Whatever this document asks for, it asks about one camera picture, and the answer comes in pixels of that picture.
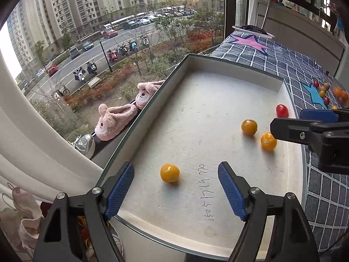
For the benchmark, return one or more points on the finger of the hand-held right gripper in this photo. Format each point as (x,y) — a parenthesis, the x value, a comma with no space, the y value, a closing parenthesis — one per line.
(317,115)
(289,131)

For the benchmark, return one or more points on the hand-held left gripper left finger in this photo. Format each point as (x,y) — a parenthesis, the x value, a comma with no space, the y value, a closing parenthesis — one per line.
(121,188)

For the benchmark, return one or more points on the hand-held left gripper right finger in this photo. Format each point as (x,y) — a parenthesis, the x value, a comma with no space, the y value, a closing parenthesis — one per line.
(231,191)

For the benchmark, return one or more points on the red cherry tomato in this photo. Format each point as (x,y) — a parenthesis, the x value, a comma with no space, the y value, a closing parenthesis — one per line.
(281,110)

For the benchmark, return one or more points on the yellow cherry tomato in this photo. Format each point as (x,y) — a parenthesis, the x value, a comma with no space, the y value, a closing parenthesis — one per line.
(249,127)
(170,173)
(268,142)

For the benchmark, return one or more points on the white shallow cardboard box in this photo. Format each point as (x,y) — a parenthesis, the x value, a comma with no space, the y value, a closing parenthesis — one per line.
(204,114)

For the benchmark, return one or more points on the pile of mixed small tomatoes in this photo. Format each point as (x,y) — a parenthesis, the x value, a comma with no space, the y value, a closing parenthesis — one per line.
(338,91)

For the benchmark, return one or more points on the grey sneaker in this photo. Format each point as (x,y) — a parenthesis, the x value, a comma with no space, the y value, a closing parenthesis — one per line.
(85,145)

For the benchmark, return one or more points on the navy checked star blanket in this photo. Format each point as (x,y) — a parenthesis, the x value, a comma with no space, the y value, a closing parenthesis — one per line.
(286,57)

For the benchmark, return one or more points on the pink plush slipper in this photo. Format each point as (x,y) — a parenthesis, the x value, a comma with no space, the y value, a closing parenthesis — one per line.
(114,120)
(146,92)

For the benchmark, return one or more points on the pale pink cloth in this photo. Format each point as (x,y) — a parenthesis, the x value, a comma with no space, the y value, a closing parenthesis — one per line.
(24,223)

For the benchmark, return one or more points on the white shallow bowl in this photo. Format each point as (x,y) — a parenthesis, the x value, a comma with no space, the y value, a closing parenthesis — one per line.
(252,30)

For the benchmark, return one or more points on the red car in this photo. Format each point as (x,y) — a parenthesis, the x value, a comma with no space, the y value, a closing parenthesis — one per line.
(109,33)

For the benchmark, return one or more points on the white bus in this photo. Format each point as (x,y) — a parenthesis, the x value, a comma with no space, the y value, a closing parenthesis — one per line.
(122,21)

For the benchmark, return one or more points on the apartment buildings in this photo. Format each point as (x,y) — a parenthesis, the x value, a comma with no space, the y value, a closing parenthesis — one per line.
(68,0)

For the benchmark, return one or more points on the black street lamp post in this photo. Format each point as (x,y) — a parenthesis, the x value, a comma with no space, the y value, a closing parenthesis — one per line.
(105,57)

